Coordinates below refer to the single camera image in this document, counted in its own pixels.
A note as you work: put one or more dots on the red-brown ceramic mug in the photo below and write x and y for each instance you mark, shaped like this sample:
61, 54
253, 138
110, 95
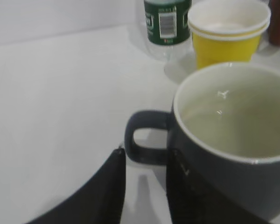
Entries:
274, 27

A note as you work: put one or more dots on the clear water bottle green label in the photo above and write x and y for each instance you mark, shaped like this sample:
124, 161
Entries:
167, 28

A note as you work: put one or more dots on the yellow paper cup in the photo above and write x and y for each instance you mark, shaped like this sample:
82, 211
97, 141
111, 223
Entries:
218, 48

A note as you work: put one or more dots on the dark gray round mug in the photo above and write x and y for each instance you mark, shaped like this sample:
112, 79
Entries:
225, 121

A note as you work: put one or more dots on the white inner paper cup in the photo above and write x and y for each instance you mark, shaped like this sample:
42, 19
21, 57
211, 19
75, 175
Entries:
229, 19

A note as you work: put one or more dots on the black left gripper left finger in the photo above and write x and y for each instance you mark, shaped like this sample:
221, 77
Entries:
99, 201

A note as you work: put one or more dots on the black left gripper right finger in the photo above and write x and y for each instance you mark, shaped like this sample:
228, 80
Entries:
214, 190

